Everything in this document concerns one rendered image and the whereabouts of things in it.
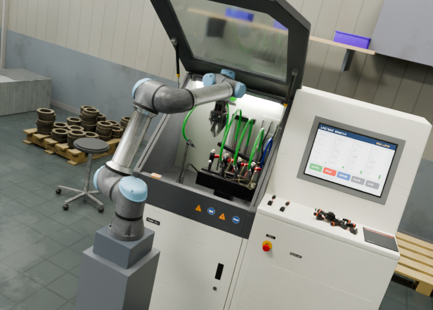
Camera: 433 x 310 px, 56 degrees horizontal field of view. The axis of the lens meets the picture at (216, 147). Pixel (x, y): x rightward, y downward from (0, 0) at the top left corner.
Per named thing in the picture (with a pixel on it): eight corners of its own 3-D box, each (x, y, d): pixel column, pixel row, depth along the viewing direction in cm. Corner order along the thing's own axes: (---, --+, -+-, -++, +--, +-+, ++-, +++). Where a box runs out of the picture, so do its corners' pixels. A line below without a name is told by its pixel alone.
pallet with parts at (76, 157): (142, 144, 539) (148, 113, 525) (76, 167, 430) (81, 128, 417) (93, 125, 567) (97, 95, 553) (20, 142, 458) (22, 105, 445)
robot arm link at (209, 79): (219, 77, 192) (233, 77, 200) (202, 71, 198) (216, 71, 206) (216, 93, 194) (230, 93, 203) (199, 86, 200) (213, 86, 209)
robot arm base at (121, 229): (129, 245, 163) (133, 224, 160) (100, 231, 168) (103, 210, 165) (151, 231, 177) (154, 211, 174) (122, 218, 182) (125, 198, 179)
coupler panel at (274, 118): (249, 157, 252) (261, 109, 243) (250, 156, 255) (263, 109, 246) (269, 164, 249) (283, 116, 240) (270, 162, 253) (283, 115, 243)
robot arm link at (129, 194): (127, 221, 162) (132, 191, 157) (107, 206, 169) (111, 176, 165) (149, 214, 171) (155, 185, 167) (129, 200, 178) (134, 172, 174)
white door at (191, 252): (114, 299, 245) (131, 199, 224) (116, 297, 248) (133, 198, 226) (214, 341, 231) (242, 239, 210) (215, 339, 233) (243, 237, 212)
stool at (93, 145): (78, 182, 398) (84, 129, 381) (122, 201, 383) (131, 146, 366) (39, 199, 353) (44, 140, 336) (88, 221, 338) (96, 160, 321)
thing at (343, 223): (311, 220, 203) (314, 211, 202) (312, 212, 213) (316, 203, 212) (357, 236, 198) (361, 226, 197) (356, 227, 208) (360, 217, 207)
